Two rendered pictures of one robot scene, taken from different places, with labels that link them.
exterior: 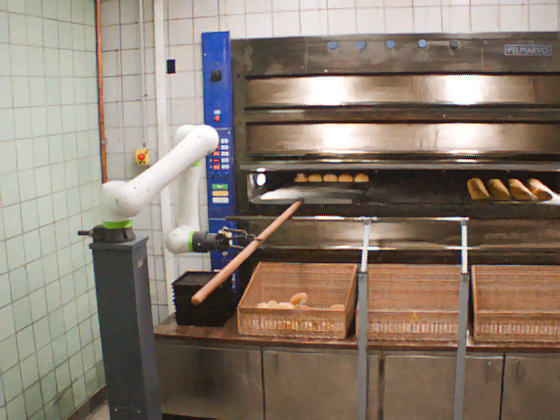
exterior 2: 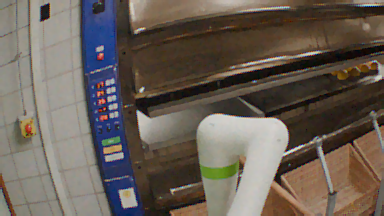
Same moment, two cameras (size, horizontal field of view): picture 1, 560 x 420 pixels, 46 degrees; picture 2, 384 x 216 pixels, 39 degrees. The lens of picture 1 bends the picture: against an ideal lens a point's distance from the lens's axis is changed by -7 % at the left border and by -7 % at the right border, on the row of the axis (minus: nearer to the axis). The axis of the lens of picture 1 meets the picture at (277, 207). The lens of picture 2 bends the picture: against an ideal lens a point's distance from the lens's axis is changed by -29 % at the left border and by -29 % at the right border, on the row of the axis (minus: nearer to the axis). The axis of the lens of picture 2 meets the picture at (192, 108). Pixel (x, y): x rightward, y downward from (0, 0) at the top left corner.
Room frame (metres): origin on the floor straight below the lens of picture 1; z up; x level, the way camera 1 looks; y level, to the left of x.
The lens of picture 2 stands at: (1.50, 1.50, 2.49)
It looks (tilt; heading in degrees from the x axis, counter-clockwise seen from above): 23 degrees down; 326
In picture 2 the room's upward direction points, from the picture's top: 6 degrees counter-clockwise
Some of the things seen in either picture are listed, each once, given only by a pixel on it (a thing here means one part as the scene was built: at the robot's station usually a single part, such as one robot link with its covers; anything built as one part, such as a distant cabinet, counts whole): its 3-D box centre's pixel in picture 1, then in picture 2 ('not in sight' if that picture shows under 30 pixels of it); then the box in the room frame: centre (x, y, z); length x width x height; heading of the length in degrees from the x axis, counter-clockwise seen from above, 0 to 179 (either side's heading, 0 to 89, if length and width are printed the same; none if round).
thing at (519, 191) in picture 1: (507, 188); (341, 57); (3.99, -1.38, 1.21); 0.61 x 0.48 x 0.06; 167
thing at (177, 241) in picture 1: (180, 241); not in sight; (2.92, 0.41, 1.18); 0.14 x 0.13 x 0.11; 76
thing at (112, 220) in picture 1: (117, 203); not in sight; (2.86, 0.67, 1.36); 0.16 x 0.13 x 0.19; 31
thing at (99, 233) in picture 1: (106, 232); not in sight; (2.88, 0.73, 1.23); 0.26 x 0.15 x 0.06; 81
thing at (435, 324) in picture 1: (413, 300); (333, 191); (3.43, -0.69, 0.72); 0.56 x 0.49 x 0.28; 77
